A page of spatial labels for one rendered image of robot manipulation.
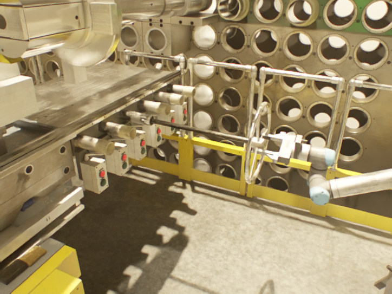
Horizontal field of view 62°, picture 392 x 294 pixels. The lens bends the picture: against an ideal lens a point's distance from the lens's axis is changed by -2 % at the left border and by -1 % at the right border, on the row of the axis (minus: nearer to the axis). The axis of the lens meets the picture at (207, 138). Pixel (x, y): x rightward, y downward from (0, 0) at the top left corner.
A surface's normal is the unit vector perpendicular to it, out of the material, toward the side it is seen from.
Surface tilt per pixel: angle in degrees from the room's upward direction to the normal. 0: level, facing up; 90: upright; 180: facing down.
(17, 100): 90
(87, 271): 0
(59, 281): 0
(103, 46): 90
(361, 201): 90
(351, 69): 90
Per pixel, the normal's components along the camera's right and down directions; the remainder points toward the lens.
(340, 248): 0.03, -0.89
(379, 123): -0.40, 0.40
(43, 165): 0.92, 0.20
